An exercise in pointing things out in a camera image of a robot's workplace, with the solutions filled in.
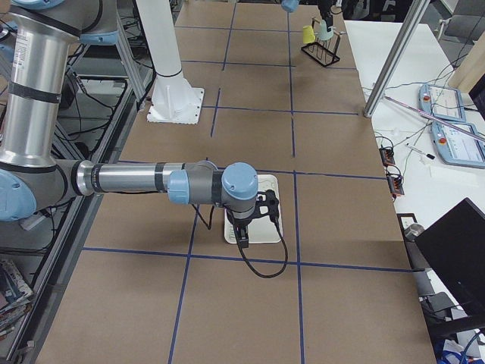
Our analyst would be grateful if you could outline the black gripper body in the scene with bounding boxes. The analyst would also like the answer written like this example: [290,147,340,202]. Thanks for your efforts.
[226,206,261,231]
[317,0,334,21]

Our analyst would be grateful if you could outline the light green cup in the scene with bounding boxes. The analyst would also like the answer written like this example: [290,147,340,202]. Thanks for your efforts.
[317,20,334,42]

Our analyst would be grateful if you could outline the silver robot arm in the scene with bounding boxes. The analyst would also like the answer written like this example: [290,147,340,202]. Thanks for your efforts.
[280,0,334,23]
[1,1,261,248]

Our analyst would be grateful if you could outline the cream bear tray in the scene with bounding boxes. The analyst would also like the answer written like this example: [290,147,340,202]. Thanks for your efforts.
[224,174,280,244]

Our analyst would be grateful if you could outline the yellow cup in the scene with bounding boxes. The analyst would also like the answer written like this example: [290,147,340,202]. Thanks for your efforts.
[302,25,316,45]

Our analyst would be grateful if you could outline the lower orange connector box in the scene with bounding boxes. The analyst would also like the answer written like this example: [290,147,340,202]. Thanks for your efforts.
[386,173,405,198]

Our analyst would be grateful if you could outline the orange connector box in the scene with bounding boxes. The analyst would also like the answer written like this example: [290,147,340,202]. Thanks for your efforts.
[379,146,396,167]
[386,173,405,198]

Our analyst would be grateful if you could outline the upper orange connector box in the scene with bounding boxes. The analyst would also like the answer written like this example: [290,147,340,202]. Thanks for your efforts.
[379,146,396,167]

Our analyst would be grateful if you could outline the upper teach pendant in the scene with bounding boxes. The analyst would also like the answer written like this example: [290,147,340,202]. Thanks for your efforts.
[418,83,466,122]

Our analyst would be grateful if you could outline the teach pendant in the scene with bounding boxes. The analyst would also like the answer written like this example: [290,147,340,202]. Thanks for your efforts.
[431,121,484,169]
[418,83,466,122]

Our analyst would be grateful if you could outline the black marker pen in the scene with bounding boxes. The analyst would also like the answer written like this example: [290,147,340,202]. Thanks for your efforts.
[405,143,436,160]

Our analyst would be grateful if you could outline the lower teach pendant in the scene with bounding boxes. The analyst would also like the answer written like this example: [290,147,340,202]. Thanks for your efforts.
[431,121,484,169]

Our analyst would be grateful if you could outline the black laptop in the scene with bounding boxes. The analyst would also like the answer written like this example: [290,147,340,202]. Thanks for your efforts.
[415,198,484,315]

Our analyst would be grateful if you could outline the white power strip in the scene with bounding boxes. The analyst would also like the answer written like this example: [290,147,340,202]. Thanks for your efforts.
[18,212,46,231]

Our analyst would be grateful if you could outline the stack of magazines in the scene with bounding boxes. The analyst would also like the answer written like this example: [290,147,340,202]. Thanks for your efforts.
[1,259,34,337]

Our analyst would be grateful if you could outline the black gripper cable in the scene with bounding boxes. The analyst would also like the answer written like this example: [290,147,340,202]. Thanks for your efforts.
[191,189,289,279]

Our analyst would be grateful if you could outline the black wire cup rack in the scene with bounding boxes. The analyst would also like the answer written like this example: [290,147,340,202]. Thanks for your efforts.
[301,17,346,67]

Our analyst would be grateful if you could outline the aluminium frame post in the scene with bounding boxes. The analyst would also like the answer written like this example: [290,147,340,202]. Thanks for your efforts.
[363,0,430,118]

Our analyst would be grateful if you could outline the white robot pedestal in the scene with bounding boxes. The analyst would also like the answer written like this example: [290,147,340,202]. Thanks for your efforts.
[136,0,205,124]

